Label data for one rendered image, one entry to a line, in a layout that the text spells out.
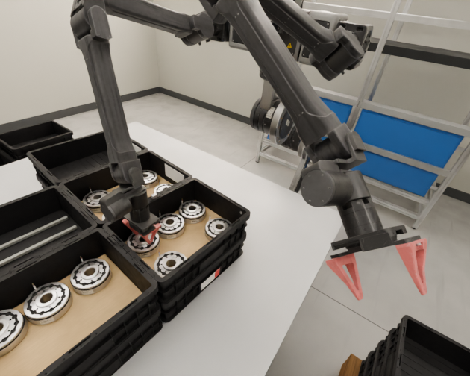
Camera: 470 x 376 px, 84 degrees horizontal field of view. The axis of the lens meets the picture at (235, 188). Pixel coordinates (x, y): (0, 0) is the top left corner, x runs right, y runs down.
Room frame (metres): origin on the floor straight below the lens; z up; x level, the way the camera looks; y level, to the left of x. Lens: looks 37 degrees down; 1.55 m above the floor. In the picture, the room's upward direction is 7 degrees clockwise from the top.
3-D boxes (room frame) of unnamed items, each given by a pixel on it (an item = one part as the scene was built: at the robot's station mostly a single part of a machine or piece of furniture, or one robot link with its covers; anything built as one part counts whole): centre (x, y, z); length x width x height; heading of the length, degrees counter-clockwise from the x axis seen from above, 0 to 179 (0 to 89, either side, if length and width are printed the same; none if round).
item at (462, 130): (2.26, -0.95, 0.91); 1.70 x 0.10 x 0.05; 60
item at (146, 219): (0.59, 0.28, 0.98); 0.10 x 0.07 x 0.07; 59
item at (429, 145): (2.03, -1.28, 0.60); 0.72 x 0.03 x 0.56; 60
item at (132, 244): (0.58, 0.28, 0.86); 0.10 x 0.10 x 0.01
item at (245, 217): (0.63, 0.16, 0.92); 0.40 x 0.30 x 0.02; 144
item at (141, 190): (0.58, 0.29, 1.04); 0.07 x 0.06 x 0.07; 150
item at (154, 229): (0.58, 0.27, 0.91); 0.07 x 0.07 x 0.09; 59
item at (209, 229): (0.68, 0.04, 0.86); 0.10 x 0.10 x 0.01
